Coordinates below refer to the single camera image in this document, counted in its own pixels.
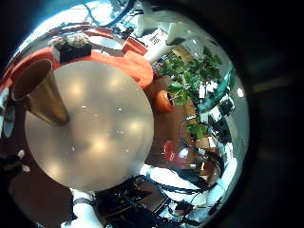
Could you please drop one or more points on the orange sofa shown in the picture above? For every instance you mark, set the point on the orange sofa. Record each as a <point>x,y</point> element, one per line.
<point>136,68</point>

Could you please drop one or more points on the gold metal vase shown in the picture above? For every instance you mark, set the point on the gold metal vase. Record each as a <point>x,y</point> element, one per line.
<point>41,95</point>

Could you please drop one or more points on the green leafy potted plant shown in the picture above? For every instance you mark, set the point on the green leafy potted plant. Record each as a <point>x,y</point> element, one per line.
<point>186,76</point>

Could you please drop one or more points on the orange plant pot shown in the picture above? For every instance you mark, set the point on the orange plant pot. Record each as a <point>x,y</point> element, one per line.
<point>163,101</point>

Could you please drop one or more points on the black planter with flowers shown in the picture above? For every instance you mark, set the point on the black planter with flowers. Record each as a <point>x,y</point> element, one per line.
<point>71,50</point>

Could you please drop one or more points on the white printed box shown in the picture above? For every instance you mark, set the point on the white printed box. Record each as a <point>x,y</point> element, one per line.
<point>158,39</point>

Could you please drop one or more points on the orange-red cushion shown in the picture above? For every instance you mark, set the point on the orange-red cushion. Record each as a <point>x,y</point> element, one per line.
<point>134,46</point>

